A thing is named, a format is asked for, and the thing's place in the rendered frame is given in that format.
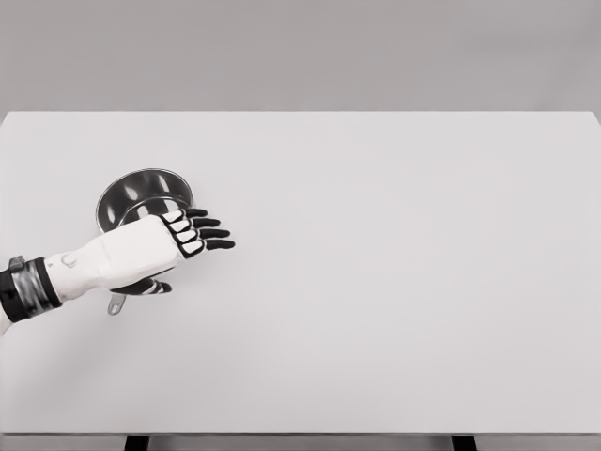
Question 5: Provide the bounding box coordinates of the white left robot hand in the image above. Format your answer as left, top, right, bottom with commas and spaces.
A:
96, 208, 236, 297

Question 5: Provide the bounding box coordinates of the steel pot with handle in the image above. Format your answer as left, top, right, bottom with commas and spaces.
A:
96, 167, 195, 317

